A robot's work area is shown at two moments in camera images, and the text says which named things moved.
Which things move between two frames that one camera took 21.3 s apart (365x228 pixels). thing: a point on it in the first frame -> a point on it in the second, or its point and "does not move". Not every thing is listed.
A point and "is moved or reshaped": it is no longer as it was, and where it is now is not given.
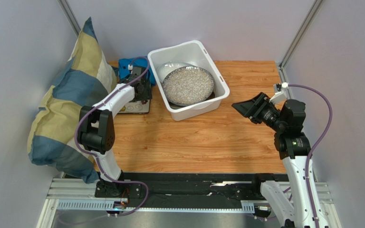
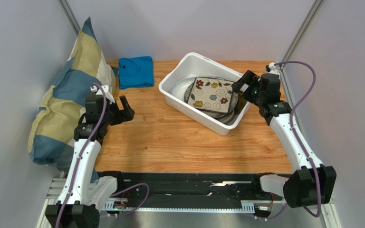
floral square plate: x=137 y=107 -> x=212 y=94
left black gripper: x=148 y=94 -> x=125 y=115
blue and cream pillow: x=86 y=77 does not move
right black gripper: x=260 y=108 -> x=250 y=86
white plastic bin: x=190 y=83 is moved or reshaped
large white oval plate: x=166 y=67 -> x=178 y=87
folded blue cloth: x=126 y=65 does not move
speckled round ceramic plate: x=187 y=85 -> x=233 y=103
